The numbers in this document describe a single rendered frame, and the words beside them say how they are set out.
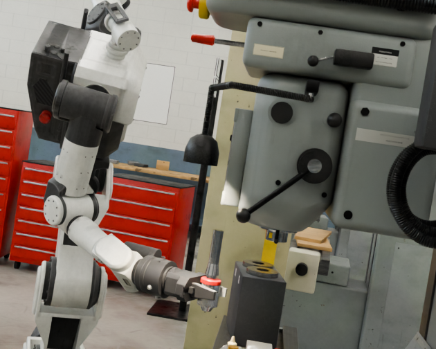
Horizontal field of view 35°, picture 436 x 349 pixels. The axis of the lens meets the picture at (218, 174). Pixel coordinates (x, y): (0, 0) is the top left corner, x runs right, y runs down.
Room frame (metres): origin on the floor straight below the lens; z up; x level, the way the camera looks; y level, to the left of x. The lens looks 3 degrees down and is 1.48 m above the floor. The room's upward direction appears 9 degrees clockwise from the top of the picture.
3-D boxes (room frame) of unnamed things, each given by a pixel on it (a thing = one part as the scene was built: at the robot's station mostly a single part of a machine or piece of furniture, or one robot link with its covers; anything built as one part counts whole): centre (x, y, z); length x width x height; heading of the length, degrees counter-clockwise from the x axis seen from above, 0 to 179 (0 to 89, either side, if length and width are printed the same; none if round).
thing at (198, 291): (1.53, -0.01, 1.13); 0.06 x 0.02 x 0.03; 63
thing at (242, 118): (1.50, -0.04, 1.45); 0.04 x 0.04 x 0.21; 85
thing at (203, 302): (1.56, -0.02, 1.13); 0.05 x 0.05 x 0.05
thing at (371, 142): (1.47, -0.34, 1.47); 0.24 x 0.19 x 0.26; 175
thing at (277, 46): (1.49, -0.19, 1.68); 0.34 x 0.24 x 0.10; 85
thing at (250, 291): (1.93, -0.16, 1.04); 0.22 x 0.12 x 0.20; 4
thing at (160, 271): (1.60, 0.06, 1.13); 0.13 x 0.12 x 0.10; 153
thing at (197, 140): (1.44, 0.04, 1.45); 0.07 x 0.07 x 0.06
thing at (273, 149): (1.49, -0.15, 1.47); 0.21 x 0.19 x 0.32; 175
